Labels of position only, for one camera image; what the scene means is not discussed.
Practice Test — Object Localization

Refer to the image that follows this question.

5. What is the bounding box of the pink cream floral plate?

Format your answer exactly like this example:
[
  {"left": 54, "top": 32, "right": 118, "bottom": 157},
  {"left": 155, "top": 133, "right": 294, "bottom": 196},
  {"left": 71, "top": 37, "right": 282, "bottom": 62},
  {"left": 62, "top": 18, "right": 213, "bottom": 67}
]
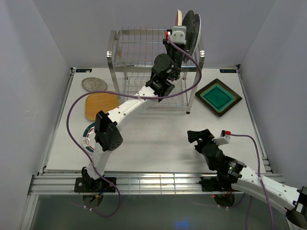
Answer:
[{"left": 175, "top": 10, "right": 183, "bottom": 26}]

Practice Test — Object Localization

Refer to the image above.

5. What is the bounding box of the dark blue round plate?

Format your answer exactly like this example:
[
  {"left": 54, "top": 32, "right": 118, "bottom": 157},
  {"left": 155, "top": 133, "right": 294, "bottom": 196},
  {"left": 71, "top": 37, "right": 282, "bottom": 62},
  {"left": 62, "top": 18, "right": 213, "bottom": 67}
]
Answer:
[{"left": 182, "top": 10, "right": 195, "bottom": 52}]

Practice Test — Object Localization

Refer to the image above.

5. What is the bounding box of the white plate teal lettered rim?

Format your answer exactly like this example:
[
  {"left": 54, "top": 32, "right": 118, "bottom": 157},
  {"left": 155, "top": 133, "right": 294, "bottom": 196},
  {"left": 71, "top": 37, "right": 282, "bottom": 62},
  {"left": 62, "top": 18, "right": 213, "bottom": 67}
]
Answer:
[{"left": 189, "top": 14, "right": 201, "bottom": 56}]

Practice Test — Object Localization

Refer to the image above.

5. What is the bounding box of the white plate green red rim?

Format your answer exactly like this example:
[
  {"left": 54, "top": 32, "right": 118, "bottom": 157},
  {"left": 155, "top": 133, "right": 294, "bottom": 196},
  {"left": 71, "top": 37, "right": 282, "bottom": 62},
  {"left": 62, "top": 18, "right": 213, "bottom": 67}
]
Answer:
[{"left": 82, "top": 123, "right": 95, "bottom": 154}]

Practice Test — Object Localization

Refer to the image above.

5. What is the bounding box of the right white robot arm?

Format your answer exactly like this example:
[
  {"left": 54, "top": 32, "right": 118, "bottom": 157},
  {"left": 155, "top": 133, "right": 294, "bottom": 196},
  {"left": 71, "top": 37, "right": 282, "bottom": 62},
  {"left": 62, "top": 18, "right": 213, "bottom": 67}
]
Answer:
[{"left": 187, "top": 129, "right": 307, "bottom": 229}]

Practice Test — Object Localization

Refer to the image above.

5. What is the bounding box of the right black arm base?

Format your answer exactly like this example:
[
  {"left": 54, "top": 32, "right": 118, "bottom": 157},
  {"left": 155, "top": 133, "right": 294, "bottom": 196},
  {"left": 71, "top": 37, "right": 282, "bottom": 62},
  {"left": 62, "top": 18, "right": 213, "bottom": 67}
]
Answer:
[{"left": 199, "top": 177, "right": 231, "bottom": 192}]

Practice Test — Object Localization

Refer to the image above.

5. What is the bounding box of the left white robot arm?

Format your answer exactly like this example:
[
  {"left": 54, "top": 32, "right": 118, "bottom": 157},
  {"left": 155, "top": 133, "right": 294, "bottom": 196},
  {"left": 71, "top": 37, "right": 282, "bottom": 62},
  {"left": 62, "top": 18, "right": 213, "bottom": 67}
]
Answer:
[{"left": 82, "top": 40, "right": 184, "bottom": 192}]

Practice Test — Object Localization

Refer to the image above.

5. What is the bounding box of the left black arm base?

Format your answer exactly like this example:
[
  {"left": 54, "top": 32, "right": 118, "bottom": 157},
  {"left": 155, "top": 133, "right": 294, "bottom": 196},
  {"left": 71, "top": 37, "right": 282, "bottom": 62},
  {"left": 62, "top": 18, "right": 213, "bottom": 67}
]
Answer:
[{"left": 74, "top": 177, "right": 116, "bottom": 193}]

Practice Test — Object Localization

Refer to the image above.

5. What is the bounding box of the steel two-tier dish rack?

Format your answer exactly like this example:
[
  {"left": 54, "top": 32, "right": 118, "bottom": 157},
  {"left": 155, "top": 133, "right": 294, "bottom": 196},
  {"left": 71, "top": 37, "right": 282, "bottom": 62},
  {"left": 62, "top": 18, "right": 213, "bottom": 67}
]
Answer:
[{"left": 106, "top": 27, "right": 205, "bottom": 114}]

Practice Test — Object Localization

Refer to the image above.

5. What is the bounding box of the right blue table label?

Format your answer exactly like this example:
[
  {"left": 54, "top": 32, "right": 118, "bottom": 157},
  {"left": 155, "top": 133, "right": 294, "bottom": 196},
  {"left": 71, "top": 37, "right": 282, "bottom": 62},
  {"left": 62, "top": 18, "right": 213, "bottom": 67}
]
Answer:
[{"left": 219, "top": 69, "right": 237, "bottom": 73}]

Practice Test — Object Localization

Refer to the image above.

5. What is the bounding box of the blue table label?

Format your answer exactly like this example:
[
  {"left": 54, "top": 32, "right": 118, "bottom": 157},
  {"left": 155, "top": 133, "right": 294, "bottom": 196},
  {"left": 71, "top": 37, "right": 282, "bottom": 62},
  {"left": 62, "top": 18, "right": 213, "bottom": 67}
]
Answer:
[
  {"left": 219, "top": 69, "right": 237, "bottom": 73},
  {"left": 76, "top": 69, "right": 92, "bottom": 73}
]

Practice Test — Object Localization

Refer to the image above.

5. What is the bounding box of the green black square plate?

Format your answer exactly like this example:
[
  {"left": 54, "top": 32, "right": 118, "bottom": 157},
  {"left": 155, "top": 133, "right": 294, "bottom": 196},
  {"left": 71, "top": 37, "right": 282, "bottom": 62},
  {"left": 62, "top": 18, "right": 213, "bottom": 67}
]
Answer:
[{"left": 195, "top": 79, "right": 242, "bottom": 117}]

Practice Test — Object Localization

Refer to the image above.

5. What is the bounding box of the speckled grey round plate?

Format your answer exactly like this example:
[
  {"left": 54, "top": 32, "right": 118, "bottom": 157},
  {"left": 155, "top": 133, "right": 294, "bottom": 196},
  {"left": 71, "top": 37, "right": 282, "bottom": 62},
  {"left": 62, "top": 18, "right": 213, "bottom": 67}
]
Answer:
[{"left": 81, "top": 77, "right": 107, "bottom": 92}]

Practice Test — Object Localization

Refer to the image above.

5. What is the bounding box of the left blue table label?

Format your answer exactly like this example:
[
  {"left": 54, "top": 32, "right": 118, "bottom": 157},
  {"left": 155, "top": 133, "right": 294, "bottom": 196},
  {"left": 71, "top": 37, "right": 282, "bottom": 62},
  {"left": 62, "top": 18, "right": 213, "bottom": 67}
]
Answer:
[{"left": 76, "top": 69, "right": 92, "bottom": 73}]

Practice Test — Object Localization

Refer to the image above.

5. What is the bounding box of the yellow woven square plate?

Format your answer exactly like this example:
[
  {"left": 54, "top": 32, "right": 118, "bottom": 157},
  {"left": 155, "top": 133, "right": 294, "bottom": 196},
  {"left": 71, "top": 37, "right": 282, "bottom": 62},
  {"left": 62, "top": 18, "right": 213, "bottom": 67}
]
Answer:
[{"left": 84, "top": 92, "right": 119, "bottom": 121}]

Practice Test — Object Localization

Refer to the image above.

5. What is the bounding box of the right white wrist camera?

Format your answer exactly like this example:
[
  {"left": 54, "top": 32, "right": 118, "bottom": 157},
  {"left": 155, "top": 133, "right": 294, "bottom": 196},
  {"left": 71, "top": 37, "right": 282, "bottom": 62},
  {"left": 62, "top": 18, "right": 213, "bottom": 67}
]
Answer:
[{"left": 212, "top": 130, "right": 231, "bottom": 146}]

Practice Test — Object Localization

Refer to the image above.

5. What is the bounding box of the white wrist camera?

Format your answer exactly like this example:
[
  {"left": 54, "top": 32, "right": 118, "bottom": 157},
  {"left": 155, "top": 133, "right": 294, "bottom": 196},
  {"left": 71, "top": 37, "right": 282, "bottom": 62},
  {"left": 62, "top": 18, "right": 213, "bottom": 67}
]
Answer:
[
  {"left": 212, "top": 130, "right": 231, "bottom": 146},
  {"left": 165, "top": 25, "right": 187, "bottom": 45}
]

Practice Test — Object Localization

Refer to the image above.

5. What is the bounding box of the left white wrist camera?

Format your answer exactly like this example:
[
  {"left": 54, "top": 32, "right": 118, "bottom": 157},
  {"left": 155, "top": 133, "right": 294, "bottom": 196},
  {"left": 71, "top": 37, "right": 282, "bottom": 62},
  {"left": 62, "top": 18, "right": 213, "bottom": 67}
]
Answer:
[{"left": 165, "top": 25, "right": 187, "bottom": 45}]

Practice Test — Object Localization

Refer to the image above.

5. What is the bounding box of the aluminium front frame rail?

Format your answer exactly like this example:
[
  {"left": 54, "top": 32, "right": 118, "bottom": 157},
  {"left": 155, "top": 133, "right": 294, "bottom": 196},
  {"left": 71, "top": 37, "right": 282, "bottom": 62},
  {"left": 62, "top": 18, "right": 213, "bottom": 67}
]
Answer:
[{"left": 27, "top": 172, "right": 288, "bottom": 196}]

